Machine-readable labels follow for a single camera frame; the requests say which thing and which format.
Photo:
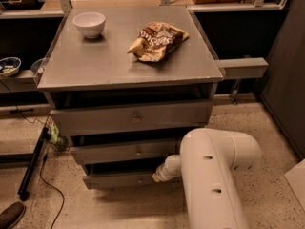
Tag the grey drawer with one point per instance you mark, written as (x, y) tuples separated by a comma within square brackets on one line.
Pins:
[(131, 112), (127, 173), (103, 148)]

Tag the grey side shelf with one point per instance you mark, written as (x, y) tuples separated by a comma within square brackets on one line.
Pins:
[(242, 68), (21, 82)]

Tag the white ceramic bowl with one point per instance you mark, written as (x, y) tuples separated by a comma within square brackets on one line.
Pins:
[(90, 24)]

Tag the dark shoe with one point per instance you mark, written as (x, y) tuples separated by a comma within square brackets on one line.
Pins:
[(10, 216)]

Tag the black pole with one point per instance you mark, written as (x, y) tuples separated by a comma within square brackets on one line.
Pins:
[(22, 192)]

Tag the brown chip bag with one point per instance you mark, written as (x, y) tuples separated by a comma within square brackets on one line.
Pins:
[(156, 40)]

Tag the grey side shelf left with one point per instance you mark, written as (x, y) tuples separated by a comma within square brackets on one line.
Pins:
[(21, 82)]

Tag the grey side shelf right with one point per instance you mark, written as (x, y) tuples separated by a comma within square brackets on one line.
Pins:
[(242, 68)]

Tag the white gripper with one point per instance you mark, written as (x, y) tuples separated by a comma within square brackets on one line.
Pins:
[(162, 173)]

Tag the small patterned bowl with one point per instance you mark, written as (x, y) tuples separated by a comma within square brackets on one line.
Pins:
[(9, 66)]

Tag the grey top drawer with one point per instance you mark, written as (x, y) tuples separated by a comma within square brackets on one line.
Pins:
[(131, 112)]

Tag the green packet in basket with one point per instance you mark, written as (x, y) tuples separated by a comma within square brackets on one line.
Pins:
[(54, 134)]

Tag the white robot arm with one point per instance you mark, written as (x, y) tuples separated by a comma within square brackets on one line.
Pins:
[(205, 162)]

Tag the grey bottom drawer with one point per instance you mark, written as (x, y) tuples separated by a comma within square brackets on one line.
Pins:
[(127, 173)]

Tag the clear glass cup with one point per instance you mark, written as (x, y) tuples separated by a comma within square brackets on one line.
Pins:
[(39, 65)]

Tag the grey drawer cabinet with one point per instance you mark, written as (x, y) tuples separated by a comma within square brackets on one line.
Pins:
[(87, 68)]

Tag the grey middle drawer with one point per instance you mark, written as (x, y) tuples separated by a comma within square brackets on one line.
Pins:
[(103, 148)]

